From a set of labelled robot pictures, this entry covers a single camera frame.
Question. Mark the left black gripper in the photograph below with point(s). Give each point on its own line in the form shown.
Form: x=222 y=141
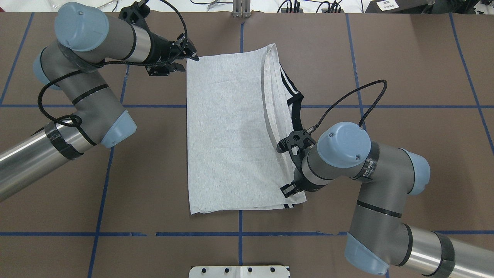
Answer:
x=159 y=47

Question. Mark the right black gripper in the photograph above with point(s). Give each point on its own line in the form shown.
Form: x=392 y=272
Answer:
x=302 y=184

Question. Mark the grey cartoon print t-shirt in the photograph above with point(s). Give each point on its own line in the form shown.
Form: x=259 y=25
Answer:
x=238 y=110

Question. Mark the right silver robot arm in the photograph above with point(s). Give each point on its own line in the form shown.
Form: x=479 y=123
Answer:
x=378 y=238

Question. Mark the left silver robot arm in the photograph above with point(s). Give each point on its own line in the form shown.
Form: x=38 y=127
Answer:
x=82 y=109

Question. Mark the aluminium frame post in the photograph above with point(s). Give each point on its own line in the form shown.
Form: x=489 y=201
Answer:
x=241 y=8

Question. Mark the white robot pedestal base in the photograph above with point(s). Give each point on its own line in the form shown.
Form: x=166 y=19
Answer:
x=249 y=271

